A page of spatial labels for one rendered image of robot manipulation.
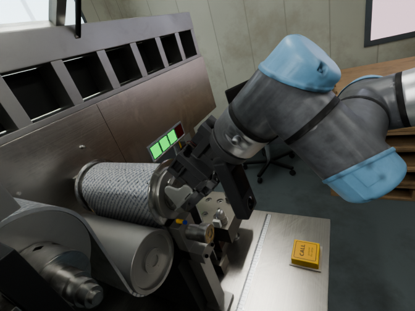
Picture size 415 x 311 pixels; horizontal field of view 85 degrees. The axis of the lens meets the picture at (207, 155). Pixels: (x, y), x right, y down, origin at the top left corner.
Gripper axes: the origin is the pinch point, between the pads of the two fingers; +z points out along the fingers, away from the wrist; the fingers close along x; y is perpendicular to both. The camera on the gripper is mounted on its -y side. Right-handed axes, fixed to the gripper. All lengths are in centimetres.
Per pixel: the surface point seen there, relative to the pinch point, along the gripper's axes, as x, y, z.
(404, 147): -153, -102, -3
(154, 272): 11.5, -3.7, 8.2
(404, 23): -254, -56, -54
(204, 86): -84, 28, 25
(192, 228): 2.3, -4.3, 2.3
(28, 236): 22.0, 13.7, -5.3
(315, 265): -14.2, -38.6, 3.7
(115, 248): 12.9, 5.2, 7.5
